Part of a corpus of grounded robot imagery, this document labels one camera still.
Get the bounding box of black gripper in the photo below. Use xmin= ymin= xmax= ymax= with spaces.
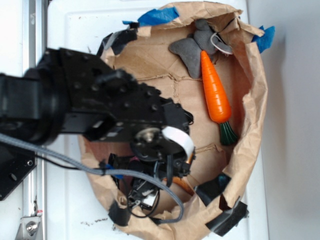
xmin=99 ymin=126 xmax=195 ymax=213

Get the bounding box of tan spiral sea shell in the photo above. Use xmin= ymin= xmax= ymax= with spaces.
xmin=172 ymin=176 xmax=195 ymax=196

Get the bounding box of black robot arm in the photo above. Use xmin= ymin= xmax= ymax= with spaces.
xmin=0 ymin=48 xmax=195 ymax=204

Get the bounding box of orange toy carrot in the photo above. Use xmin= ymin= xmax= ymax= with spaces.
xmin=200 ymin=50 xmax=238 ymax=146

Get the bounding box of white plastic board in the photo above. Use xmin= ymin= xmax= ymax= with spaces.
xmin=43 ymin=0 xmax=269 ymax=240

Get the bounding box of brown paper bag tray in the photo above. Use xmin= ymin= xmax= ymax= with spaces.
xmin=77 ymin=1 xmax=269 ymax=237

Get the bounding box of grey plush toy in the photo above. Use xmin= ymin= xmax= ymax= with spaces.
xmin=169 ymin=19 xmax=233 ymax=79

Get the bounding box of white ribbon cable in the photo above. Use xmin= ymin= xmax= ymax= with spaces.
xmin=161 ymin=126 xmax=196 ymax=163

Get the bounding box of grey braided cable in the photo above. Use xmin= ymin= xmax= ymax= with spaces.
xmin=0 ymin=132 xmax=185 ymax=224

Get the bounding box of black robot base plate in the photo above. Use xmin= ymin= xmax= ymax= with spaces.
xmin=0 ymin=143 xmax=37 ymax=201

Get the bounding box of metal corner bracket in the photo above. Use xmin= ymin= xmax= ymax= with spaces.
xmin=15 ymin=216 xmax=43 ymax=240

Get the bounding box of aluminium rail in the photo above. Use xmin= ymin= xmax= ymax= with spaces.
xmin=22 ymin=0 xmax=48 ymax=240

